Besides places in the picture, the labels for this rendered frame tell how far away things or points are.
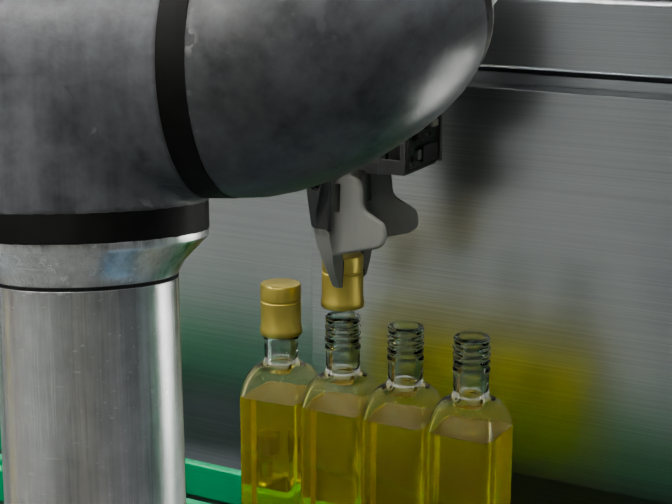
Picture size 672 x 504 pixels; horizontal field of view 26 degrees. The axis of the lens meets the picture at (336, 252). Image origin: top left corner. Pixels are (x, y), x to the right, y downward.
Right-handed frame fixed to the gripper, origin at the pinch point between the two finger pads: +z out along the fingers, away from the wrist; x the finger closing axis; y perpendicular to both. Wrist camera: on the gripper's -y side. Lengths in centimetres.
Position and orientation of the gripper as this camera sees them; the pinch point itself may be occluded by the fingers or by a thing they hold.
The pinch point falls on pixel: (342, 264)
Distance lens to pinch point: 118.3
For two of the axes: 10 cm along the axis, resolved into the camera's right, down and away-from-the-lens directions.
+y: 8.8, 1.2, -4.5
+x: 4.7, -2.2, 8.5
